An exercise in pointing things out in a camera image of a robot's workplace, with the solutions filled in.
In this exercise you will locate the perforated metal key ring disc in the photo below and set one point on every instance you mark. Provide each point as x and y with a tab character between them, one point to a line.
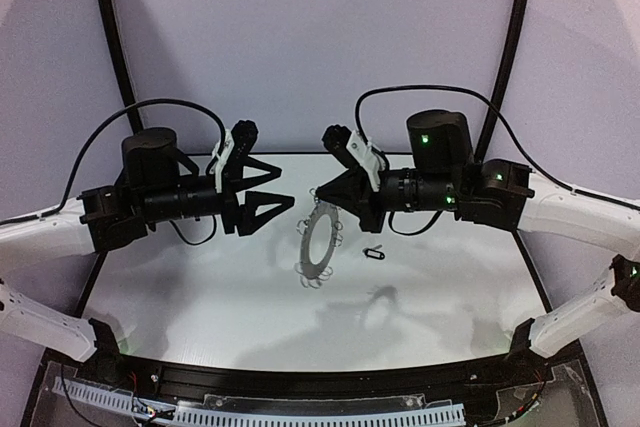
321	234

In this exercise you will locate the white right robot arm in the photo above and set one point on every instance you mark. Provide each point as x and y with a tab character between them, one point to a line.
501	194

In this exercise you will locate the left black frame post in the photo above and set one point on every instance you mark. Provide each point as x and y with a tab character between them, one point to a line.
116	51

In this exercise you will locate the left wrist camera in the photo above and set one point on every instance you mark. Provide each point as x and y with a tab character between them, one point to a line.
228	156

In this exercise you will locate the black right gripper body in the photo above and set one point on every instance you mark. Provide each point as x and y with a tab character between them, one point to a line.
371	198

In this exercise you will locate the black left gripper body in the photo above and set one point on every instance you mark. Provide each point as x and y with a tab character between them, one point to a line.
230	202

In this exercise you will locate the black frame post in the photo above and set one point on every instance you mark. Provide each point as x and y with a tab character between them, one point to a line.
116	51
512	38

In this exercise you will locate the black key tag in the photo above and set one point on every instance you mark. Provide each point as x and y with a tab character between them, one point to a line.
374	253

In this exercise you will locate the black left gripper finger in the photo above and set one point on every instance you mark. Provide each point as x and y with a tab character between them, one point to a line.
268	171
259	209

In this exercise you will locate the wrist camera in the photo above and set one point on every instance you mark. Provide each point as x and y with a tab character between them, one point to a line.
228	156
351	150

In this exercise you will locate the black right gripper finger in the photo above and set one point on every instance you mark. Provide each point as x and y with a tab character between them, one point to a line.
356	206
352	184

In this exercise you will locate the white slotted cable duct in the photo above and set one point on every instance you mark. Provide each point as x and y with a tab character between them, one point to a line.
215	410

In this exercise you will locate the right black frame post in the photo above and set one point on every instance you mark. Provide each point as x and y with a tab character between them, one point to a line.
512	38

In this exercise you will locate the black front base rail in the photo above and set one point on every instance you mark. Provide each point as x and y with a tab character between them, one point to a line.
476	381

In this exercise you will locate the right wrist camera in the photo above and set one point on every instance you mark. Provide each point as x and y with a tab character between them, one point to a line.
351	150

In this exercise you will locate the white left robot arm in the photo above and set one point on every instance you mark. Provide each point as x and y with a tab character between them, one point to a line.
107	218

